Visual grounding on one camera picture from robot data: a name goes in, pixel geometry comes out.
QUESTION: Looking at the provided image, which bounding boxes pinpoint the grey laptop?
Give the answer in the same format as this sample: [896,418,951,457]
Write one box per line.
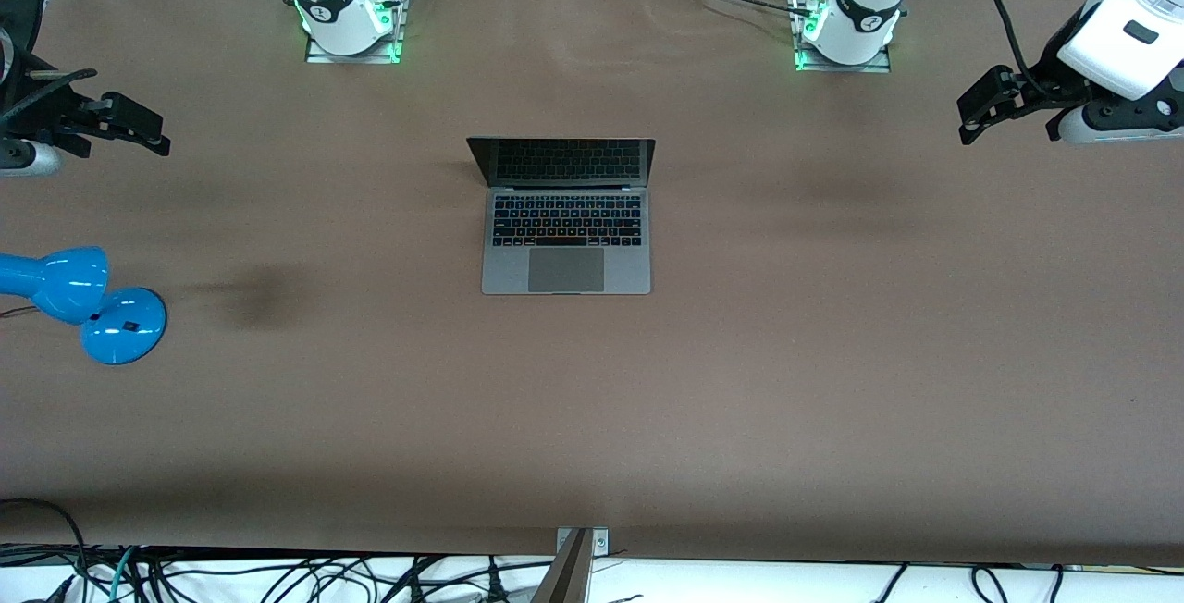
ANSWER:
[466,137,657,296]

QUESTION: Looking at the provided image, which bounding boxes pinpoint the blue desk lamp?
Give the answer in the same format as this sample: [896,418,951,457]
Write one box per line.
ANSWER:
[0,245,169,366]

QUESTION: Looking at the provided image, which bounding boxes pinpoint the brown table cover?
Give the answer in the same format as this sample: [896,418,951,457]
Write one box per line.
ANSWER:
[0,0,1184,568]

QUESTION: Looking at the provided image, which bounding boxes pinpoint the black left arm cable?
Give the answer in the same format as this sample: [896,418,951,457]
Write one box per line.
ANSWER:
[979,0,1055,100]

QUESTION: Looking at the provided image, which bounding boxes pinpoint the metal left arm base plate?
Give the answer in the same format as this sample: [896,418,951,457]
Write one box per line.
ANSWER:
[791,0,894,74]

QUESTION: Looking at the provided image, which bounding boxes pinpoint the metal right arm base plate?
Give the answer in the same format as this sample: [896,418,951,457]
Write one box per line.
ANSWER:
[305,0,408,65]

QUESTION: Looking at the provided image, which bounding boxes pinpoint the black looping floor cable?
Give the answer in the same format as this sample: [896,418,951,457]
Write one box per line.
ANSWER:
[0,498,90,585]

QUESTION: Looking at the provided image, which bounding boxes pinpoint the teal cable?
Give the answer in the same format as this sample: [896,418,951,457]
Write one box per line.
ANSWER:
[109,546,140,603]

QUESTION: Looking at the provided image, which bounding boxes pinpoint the small metal bracket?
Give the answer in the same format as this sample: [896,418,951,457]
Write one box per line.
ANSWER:
[555,527,610,556]

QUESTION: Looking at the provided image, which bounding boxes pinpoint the dark camera mount post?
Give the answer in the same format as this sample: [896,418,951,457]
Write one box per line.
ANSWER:
[532,529,595,603]

